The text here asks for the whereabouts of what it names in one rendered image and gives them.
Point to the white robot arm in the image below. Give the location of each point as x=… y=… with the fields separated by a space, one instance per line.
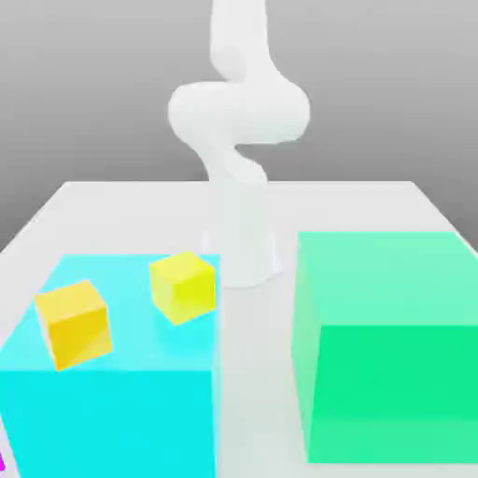
x=239 y=112

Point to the small yellow cube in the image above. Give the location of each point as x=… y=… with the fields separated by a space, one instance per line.
x=185 y=289

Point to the small orange cube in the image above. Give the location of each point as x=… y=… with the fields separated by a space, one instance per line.
x=76 y=328

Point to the small magenta cube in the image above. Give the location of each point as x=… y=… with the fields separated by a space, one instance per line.
x=1 y=462

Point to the large green box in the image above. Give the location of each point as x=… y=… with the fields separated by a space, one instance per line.
x=392 y=373

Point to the large cyan box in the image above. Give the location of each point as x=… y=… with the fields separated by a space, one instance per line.
x=112 y=410

